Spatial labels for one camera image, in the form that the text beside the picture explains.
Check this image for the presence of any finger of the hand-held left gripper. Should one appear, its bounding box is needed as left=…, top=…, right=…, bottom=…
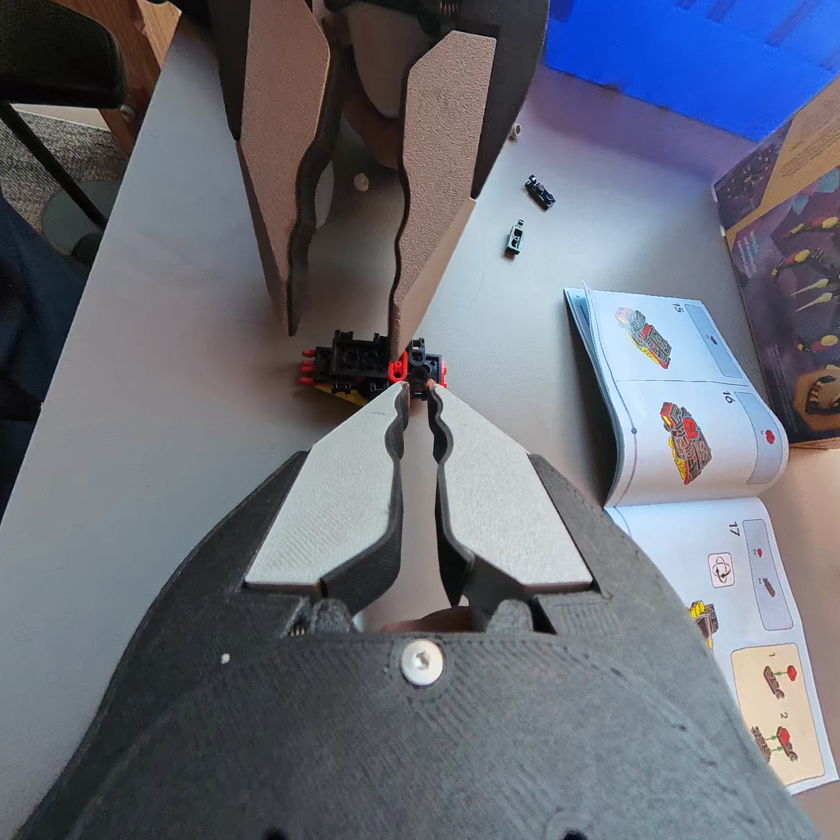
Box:
left=235, top=0, right=345, bottom=337
left=388, top=30, right=498, bottom=363

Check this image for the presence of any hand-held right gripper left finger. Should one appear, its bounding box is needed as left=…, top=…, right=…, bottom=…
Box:
left=244, top=381, right=409, bottom=616

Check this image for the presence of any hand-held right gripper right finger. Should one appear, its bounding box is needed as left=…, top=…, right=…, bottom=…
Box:
left=428, top=385, right=595, bottom=631

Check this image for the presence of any black red yellow lego model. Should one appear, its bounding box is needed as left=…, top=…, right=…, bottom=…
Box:
left=298, top=330, right=450, bottom=409

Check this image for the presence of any lego instruction booklet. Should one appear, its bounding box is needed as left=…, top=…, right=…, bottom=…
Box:
left=563, top=281, right=825, bottom=796

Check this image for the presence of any purple lego set box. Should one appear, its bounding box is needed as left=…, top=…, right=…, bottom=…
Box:
left=712, top=85, right=840, bottom=450

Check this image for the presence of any person's left hand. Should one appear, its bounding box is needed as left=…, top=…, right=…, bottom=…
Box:
left=340, top=92, right=404, bottom=173

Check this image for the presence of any wooden furniture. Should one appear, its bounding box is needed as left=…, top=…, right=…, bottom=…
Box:
left=56, top=0, right=181, bottom=155

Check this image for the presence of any blue plastic bin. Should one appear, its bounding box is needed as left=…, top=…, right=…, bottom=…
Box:
left=545, top=0, right=840, bottom=142

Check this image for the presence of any black office chair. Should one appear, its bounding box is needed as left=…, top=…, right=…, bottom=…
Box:
left=0, top=0, right=129, bottom=263

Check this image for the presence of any person's dark trouser leg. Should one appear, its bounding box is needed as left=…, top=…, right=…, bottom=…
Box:
left=0, top=197, right=89, bottom=519

